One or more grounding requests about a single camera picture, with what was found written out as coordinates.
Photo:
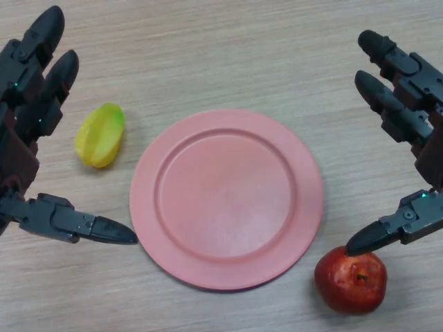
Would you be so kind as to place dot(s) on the yellow green starfruit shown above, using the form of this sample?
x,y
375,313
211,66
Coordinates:
x,y
98,138

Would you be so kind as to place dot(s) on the pink round plate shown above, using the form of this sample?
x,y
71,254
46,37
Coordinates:
x,y
226,197

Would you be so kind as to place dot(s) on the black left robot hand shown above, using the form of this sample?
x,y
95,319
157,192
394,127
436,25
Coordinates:
x,y
20,103

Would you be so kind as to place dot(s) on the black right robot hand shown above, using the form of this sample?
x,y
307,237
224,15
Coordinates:
x,y
412,90

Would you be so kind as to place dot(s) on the red apple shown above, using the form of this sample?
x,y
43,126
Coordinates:
x,y
349,280

